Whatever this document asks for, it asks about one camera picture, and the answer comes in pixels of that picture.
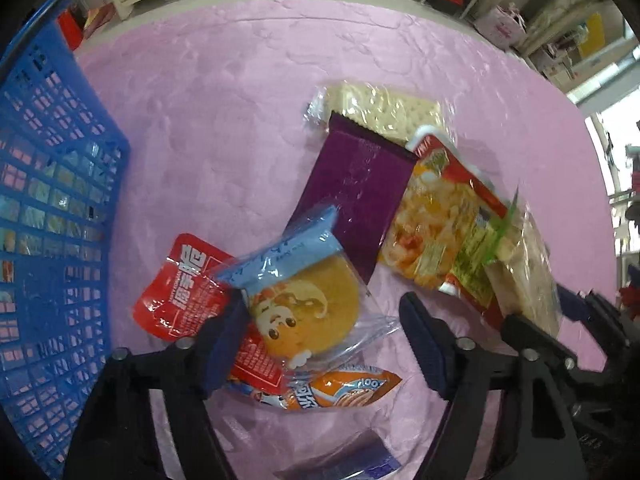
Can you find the blue plastic basket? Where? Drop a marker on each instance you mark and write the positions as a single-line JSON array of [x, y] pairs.
[[60, 110]]

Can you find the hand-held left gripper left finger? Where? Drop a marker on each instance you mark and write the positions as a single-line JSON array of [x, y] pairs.
[[226, 347]]

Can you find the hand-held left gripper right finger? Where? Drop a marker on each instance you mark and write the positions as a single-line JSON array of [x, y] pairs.
[[425, 347]]

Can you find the orange flat box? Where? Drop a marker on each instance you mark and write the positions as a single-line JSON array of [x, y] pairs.
[[97, 20]]

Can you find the clear green-edged biscuit packet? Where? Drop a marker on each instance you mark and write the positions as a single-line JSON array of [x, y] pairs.
[[525, 270]]

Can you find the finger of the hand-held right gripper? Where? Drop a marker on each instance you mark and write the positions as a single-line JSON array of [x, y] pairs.
[[530, 332], [572, 302]]

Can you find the yellow board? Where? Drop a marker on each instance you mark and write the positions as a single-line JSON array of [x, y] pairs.
[[592, 35]]

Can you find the red bag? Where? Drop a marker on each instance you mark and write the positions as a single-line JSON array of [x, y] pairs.
[[69, 30]]

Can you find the purple snack packet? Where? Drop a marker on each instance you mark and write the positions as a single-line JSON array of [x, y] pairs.
[[355, 185]]

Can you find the pink tablecloth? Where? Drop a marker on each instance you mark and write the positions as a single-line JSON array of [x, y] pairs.
[[225, 110]]

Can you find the dark blue snack packet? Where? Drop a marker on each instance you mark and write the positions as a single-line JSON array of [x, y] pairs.
[[350, 460]]

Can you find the yellow red snack packet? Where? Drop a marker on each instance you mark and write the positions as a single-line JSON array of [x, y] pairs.
[[440, 220]]

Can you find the orange snack packet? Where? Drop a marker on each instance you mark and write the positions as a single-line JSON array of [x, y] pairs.
[[340, 385]]

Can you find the blue cartoon cake packet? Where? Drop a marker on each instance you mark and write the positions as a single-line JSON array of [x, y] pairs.
[[305, 295]]

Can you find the pink bag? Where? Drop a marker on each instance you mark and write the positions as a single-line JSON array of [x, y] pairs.
[[500, 27]]

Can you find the clear cracker packet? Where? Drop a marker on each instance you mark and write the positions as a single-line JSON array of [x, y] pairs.
[[370, 105]]

